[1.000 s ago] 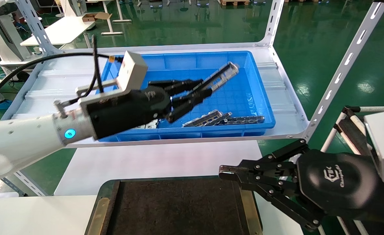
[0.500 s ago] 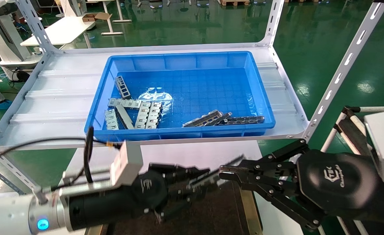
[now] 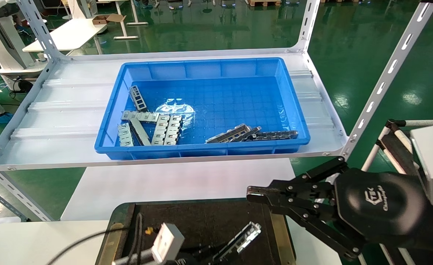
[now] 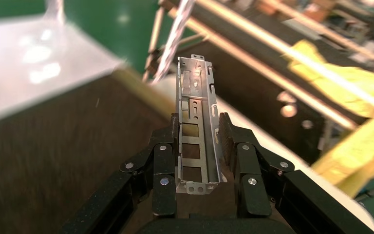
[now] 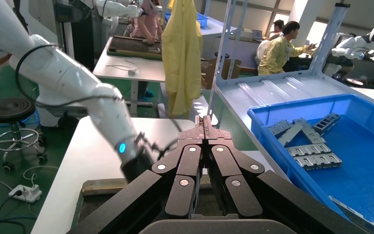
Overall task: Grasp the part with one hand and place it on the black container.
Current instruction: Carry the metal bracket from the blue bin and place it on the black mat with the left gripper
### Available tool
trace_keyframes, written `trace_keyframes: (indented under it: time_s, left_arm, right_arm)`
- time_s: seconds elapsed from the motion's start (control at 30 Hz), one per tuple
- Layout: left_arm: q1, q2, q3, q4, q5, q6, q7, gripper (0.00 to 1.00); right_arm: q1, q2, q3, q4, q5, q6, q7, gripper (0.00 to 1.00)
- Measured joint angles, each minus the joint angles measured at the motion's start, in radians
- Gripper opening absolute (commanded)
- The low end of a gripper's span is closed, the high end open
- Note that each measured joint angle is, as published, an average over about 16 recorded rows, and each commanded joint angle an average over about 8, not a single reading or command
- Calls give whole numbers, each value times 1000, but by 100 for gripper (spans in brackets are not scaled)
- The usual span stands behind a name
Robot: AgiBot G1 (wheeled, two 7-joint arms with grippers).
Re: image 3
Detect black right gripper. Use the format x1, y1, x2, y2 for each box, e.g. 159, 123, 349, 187
272, 169, 429, 260

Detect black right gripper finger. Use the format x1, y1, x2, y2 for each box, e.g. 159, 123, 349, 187
247, 158, 349, 206

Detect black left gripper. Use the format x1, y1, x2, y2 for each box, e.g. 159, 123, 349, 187
176, 247, 226, 265

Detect blue plastic bin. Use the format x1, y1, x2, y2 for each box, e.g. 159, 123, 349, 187
94, 57, 311, 161

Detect wooden pallet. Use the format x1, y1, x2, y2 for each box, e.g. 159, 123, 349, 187
248, 0, 281, 7

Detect white slotted metal shelf rack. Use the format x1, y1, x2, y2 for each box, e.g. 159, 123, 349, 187
0, 0, 433, 222

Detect open cardboard box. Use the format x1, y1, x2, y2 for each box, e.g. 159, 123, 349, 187
92, 14, 127, 25

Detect white desk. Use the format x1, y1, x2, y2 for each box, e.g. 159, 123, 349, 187
22, 18, 108, 54

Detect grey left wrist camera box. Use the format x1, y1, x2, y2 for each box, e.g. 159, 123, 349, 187
151, 223, 185, 264

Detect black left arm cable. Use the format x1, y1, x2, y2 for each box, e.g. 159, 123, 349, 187
44, 213, 154, 265

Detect white desk leg frame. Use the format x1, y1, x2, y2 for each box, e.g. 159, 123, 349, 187
113, 0, 149, 40

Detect white machine pedestal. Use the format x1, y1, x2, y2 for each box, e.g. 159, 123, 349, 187
0, 0, 48, 91

